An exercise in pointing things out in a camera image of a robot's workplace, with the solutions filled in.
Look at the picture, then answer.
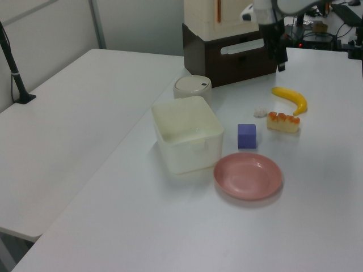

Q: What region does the cream square plastic container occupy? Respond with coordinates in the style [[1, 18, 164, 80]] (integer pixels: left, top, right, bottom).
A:
[[151, 95, 225, 175]]

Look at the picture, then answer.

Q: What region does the orange topped bread slice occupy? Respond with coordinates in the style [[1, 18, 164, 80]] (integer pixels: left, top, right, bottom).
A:
[[266, 112, 301, 133]]

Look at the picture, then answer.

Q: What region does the small brown cardboard object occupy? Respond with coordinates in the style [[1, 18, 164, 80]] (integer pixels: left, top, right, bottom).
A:
[[311, 21, 329, 32]]

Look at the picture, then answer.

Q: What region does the black box with red light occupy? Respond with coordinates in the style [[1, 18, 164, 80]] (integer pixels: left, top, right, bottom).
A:
[[299, 33, 335, 50]]

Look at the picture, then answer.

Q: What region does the black table clamp mount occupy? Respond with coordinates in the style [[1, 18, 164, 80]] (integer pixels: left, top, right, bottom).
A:
[[341, 25, 363, 60]]

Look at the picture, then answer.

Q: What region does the cream cabinet with orange handle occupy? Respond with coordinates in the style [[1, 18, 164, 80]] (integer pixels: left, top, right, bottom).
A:
[[183, 0, 264, 40]]

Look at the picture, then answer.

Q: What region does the yellow banana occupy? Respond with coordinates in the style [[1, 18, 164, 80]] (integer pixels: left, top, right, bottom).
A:
[[271, 86, 308, 116]]

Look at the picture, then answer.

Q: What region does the black camera stand pole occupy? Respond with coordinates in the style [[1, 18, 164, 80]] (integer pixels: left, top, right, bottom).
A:
[[0, 21, 37, 105]]

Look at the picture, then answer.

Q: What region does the black monitor stand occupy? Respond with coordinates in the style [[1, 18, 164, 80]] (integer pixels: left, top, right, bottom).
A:
[[294, 8, 313, 28]]

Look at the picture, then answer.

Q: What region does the pink plate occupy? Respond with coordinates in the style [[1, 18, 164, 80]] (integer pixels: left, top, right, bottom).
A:
[[213, 152, 284, 201]]

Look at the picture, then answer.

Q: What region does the black keyboard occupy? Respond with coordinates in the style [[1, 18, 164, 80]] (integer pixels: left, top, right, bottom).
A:
[[330, 3, 363, 27]]

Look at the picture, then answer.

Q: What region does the dark brown drawer box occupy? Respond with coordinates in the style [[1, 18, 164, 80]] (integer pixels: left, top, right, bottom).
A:
[[181, 23, 281, 88]]

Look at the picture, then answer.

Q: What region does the grey partition post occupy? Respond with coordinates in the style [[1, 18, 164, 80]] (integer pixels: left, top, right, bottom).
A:
[[88, 0, 107, 49]]

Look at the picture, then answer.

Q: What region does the small white crumpled lump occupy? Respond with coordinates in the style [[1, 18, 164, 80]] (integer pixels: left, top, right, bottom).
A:
[[253, 105, 269, 118]]

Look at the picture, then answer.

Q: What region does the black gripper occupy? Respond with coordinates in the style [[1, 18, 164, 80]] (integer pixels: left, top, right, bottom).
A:
[[258, 22, 288, 73]]

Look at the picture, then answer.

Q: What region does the small round lidded bin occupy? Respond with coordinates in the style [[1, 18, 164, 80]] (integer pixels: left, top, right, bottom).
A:
[[173, 75, 213, 107]]

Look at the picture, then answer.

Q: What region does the purple cube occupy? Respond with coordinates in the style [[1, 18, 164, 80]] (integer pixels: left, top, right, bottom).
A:
[[237, 124, 258, 150]]

